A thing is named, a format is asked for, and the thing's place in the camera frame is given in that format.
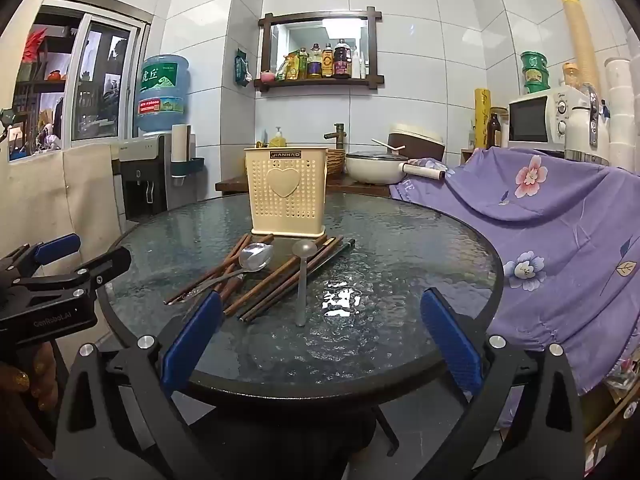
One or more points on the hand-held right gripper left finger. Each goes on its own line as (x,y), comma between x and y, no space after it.
(192,342)

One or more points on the yellow label sauce bottle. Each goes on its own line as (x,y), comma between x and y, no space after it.
(327,61)

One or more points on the paper cup dispenser tube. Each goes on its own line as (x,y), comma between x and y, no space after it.
(179,152)

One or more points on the pile of brown chopsticks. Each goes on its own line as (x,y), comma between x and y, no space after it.
(272,285)

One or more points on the blue water jug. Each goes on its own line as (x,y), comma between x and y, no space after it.
(162,92)

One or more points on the round glass table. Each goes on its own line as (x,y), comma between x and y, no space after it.
(400,265)

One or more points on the green instant noodle cups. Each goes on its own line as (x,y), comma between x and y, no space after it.
(534,71)

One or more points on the cream plastic utensil holder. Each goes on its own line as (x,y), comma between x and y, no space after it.
(286,195)

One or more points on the brown glass bottle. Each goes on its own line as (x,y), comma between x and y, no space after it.
(494,131)

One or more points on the water dispenser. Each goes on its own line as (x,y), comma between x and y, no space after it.
(145,180)

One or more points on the yellow soap dispenser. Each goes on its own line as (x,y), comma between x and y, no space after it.
(278,138)

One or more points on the green bottle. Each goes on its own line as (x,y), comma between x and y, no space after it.
(302,64)

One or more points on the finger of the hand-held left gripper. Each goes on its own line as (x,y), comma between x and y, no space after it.
(107,262)
(57,249)

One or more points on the wooden framed mirror shelf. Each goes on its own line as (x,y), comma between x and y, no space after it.
(320,47)

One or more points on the tall stack of paper cups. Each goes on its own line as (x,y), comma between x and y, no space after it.
(580,40)

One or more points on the stack of white cups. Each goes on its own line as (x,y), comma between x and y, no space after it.
(621,110)

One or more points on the pink bowl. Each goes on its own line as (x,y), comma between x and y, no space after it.
(267,76)

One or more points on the woven pattern wash basin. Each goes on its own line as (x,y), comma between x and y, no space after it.
(336,161)

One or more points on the white rice paddle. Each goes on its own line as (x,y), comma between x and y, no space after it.
(387,146)

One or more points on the yellow roll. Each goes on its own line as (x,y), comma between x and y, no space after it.
(482,116)

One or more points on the white electric pan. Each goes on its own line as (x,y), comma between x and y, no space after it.
(375,166)

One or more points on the dark wooden sink table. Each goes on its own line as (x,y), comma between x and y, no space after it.
(235,186)

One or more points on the cooking oil bottle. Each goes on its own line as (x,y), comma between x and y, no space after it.
(314,62)

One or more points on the white electric kettle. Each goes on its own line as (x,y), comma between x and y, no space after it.
(585,132)

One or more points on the bronze faucet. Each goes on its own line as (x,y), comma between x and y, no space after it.
(337,135)

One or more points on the metal spoon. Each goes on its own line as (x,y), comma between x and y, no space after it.
(256,256)

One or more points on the purple floral cloth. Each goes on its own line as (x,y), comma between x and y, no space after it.
(545,240)

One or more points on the green packet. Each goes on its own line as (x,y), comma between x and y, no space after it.
(241,67)

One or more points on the dark soy sauce bottle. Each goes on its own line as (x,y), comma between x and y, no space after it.
(342,59)

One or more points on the white microwave oven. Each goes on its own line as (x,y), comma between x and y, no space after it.
(545,119)

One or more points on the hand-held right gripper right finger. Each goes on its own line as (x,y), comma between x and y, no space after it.
(450,340)

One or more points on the white squeeze bottle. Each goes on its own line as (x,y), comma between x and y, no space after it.
(356,66)

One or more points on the yellow seasoning packet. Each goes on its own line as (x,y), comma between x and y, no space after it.
(291,67)

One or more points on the person's left hand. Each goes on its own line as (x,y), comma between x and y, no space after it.
(35,382)

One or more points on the brown and white rice cooker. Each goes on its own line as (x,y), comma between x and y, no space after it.
(417,141)

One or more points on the sliding window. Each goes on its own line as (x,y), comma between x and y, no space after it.
(82,82)

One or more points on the clear plastic ladle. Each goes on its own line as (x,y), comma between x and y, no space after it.
(301,290)

